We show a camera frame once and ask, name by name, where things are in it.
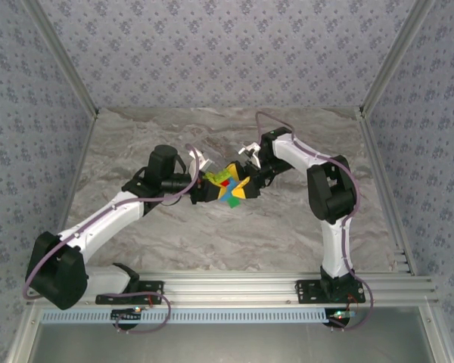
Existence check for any aluminium side rail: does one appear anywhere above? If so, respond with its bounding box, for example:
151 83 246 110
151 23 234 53
54 109 99 243
357 107 419 276

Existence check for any lime green lego brick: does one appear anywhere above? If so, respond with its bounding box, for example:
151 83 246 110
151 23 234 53
204 170 232 183

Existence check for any blue lego brick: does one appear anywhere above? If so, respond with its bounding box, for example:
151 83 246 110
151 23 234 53
218 180 236 204

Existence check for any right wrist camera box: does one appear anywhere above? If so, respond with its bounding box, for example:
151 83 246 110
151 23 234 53
237 142 262 164

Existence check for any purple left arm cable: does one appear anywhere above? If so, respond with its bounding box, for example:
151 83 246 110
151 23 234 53
23 149 204 337

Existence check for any black adapter board with LED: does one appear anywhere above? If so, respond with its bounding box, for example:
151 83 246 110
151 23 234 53
327 309 359 322
110 308 143 323

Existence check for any aluminium corner post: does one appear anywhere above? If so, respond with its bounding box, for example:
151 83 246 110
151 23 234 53
359 0 438 118
20 0 100 118

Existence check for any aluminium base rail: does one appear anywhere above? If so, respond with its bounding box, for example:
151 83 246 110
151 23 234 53
134 270 440 308

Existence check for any white slotted cable duct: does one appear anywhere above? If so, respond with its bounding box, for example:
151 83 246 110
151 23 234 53
39 308 332 325

